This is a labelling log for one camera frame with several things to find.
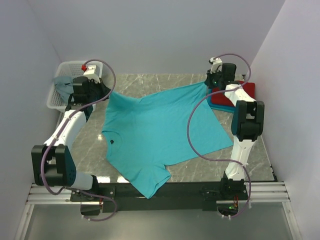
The black base crossbar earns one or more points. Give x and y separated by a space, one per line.
171 196

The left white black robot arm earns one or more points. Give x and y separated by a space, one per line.
52 162

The light blue t-shirt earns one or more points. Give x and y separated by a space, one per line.
144 135

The white plastic laundry basket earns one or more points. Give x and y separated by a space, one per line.
70 69

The aluminium rail frame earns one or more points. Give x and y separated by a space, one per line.
54 217

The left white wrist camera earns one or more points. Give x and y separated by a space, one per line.
91 72

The folded teal t-shirt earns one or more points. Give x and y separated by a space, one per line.
225 108

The folded red t-shirt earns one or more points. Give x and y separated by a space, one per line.
230 98

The grey-blue crumpled t-shirt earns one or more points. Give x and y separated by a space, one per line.
64 86

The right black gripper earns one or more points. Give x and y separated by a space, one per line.
209 76

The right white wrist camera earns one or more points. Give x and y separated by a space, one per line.
215 62

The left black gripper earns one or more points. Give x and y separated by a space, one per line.
104 89

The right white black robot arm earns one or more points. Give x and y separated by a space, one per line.
246 125

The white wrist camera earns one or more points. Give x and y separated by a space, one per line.
215 62
91 72

